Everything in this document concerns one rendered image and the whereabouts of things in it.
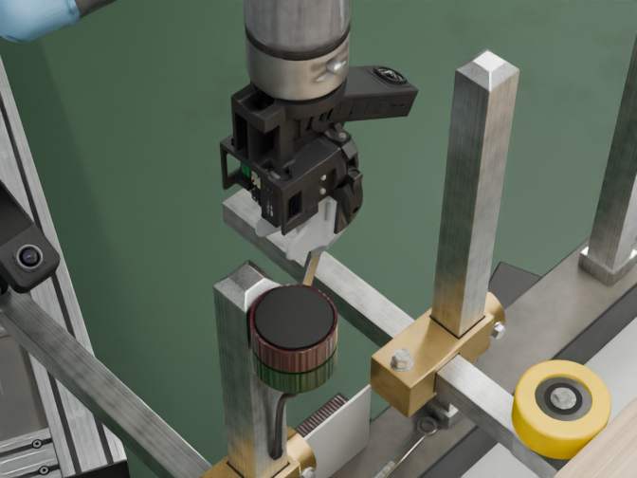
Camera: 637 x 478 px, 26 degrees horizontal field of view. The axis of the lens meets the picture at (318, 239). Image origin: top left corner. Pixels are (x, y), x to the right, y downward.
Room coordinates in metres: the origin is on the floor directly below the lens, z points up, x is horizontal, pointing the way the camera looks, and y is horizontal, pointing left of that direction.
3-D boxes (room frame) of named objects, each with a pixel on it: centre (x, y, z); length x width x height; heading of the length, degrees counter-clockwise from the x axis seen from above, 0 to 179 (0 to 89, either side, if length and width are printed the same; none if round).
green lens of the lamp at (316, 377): (0.58, 0.02, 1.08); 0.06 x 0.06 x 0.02
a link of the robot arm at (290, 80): (0.75, 0.01, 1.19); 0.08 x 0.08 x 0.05
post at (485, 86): (0.79, -0.13, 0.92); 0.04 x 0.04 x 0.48; 44
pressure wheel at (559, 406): (0.65, -0.20, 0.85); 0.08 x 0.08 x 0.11
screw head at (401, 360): (0.73, -0.08, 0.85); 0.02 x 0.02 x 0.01
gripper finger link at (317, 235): (0.74, 0.01, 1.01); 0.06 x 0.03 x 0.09; 134
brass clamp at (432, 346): (0.77, -0.11, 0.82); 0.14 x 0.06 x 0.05; 134
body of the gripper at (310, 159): (0.75, 0.02, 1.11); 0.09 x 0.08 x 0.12; 134
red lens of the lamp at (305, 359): (0.58, 0.02, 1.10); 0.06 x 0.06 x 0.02
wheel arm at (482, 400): (0.79, -0.07, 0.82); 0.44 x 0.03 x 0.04; 44
